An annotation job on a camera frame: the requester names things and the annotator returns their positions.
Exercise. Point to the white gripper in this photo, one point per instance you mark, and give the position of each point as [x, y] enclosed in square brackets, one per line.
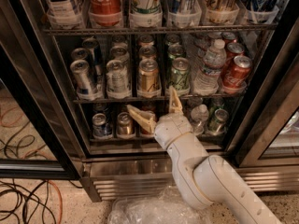
[170, 130]

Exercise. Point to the orange gold soda can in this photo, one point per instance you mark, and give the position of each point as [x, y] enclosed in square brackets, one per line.
[148, 81]

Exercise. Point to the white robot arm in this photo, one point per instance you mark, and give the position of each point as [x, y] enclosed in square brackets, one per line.
[201, 178]

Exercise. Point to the orange red can bottom shelf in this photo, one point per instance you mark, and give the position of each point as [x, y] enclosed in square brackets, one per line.
[144, 132]

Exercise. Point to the clear water bottle bottom shelf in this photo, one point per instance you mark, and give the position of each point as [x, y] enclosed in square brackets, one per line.
[199, 117]

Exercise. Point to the clear water bottle shelf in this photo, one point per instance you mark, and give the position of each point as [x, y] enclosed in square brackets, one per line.
[199, 117]
[210, 67]

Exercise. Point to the gold can bottom shelf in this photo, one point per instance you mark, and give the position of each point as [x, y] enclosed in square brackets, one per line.
[125, 125]

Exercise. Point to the green soda can front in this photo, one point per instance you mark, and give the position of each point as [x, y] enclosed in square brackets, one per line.
[178, 75]

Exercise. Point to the clear water bottle middle shelf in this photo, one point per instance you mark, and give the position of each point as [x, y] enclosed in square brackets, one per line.
[210, 67]

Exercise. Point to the white silver can front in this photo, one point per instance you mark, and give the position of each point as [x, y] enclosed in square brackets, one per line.
[118, 86]

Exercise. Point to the white silver can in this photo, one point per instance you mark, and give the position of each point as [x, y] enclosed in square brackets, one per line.
[120, 53]
[118, 86]

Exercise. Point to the green can bottom shelf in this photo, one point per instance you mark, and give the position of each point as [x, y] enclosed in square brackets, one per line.
[217, 123]

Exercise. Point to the green can shelf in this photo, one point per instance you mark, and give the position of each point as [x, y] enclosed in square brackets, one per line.
[175, 51]
[217, 123]

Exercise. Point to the blue can bottom shelf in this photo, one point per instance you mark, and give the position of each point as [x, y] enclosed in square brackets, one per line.
[101, 127]

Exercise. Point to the silver blue can front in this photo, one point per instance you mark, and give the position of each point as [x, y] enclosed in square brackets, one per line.
[86, 86]

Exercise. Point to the red cola can front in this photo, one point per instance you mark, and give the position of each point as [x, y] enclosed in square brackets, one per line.
[236, 74]

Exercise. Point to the red cola can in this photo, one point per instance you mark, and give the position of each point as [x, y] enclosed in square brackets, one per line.
[236, 74]
[233, 49]

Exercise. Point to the dark blue can middle shelf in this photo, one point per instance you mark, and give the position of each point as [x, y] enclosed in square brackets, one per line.
[91, 44]

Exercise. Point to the silver can behind left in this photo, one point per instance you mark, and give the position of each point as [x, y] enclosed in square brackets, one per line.
[80, 54]

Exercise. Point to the white green bottle top shelf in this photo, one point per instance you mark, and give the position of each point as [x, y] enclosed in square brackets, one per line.
[145, 13]

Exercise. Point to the stainless steel glass-door fridge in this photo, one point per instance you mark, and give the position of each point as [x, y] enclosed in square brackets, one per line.
[35, 60]

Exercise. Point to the red cola bottle top shelf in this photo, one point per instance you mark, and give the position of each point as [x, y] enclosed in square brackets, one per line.
[105, 11]

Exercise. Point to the clear plastic bag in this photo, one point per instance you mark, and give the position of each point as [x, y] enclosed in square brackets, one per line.
[166, 208]

